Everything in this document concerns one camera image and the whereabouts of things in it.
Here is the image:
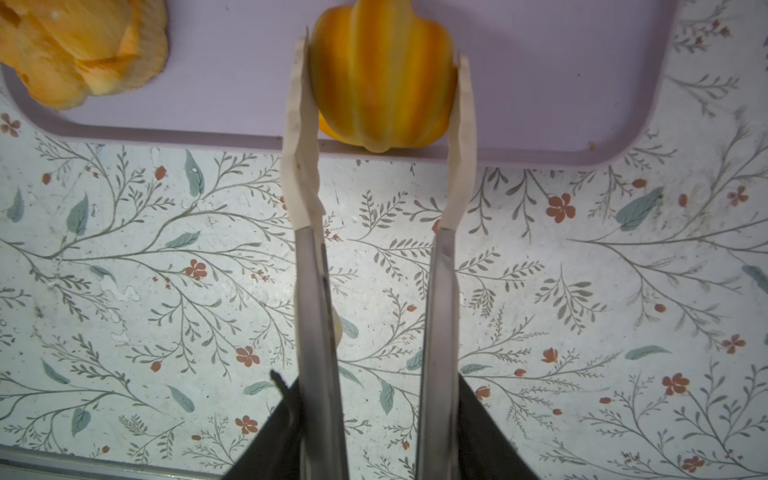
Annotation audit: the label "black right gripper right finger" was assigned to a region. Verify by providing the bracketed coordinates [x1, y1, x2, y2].
[457, 375, 539, 480]

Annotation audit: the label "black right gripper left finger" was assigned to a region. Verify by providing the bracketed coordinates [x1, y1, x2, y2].
[223, 370, 303, 480]

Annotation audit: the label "cream bread tongs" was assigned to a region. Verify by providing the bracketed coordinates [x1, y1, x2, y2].
[281, 38, 477, 479]

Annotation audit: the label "orange shell bread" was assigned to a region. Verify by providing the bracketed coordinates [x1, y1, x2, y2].
[309, 0, 457, 153]

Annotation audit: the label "knotted golden bun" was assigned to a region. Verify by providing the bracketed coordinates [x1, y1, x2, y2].
[1, 1, 169, 110]

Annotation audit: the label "lilac plastic tray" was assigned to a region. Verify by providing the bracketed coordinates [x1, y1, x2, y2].
[1, 1, 680, 168]

